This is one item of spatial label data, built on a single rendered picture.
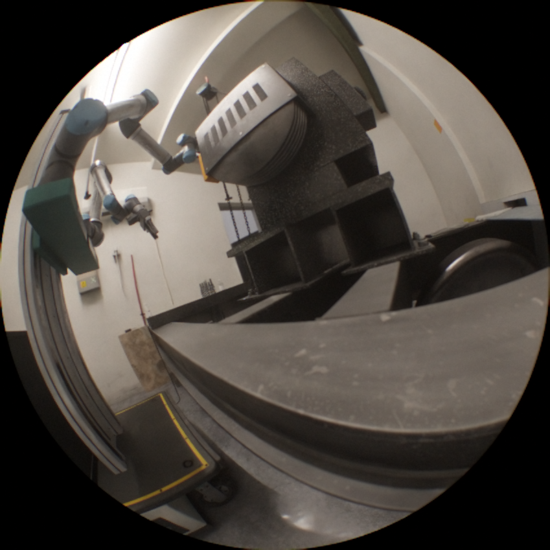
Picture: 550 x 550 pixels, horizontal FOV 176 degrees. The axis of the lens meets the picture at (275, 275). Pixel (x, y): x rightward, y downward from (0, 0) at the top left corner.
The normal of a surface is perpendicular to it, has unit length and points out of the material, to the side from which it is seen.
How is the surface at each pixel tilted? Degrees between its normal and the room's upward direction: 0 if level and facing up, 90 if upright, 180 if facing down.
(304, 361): 0
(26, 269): 90
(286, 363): 0
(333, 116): 90
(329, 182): 90
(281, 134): 90
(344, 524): 0
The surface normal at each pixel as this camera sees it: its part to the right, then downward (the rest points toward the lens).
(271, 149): -0.58, 0.22
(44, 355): 0.70, -0.23
